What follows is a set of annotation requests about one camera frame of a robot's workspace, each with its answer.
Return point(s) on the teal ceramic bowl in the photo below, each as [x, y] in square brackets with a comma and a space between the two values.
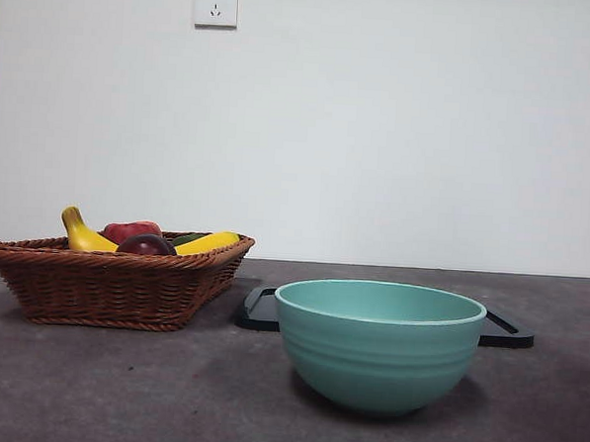
[377, 359]

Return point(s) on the green avocado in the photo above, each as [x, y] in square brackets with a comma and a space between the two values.
[185, 238]

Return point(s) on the red apple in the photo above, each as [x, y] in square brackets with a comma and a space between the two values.
[131, 229]

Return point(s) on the brown wicker basket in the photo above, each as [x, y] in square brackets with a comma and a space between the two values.
[98, 290]

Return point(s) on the yellow banana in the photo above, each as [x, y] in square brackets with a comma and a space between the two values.
[80, 234]

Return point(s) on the black rectangular tray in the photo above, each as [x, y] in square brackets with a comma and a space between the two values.
[505, 336]

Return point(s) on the white wall socket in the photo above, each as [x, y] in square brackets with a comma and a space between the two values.
[216, 4]

